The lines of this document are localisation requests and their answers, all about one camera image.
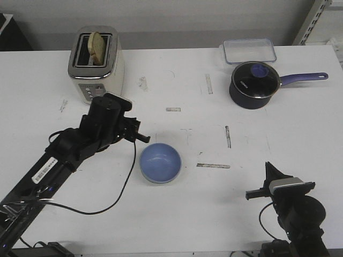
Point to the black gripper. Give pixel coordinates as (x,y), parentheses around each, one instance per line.
(272,173)
(101,124)

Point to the grey metal shelf upright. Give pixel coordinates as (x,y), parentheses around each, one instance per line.
(310,21)

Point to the cream and silver toaster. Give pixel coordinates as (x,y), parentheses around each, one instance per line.
(91,80)

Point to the dark blue saucepan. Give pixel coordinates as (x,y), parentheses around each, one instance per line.
(252,103)

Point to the glass pot lid blue knob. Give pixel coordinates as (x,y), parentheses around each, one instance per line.
(256,79)

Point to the blue bowl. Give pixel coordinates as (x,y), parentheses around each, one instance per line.
(160,158)

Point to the clear plastic food container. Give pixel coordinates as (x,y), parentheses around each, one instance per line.
(243,50)

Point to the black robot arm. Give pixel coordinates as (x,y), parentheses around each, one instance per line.
(298,214)
(25,201)

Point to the slice of toast bread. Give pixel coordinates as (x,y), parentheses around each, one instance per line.
(97,48)

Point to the green bowl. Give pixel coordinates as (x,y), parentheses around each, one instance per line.
(160,178)

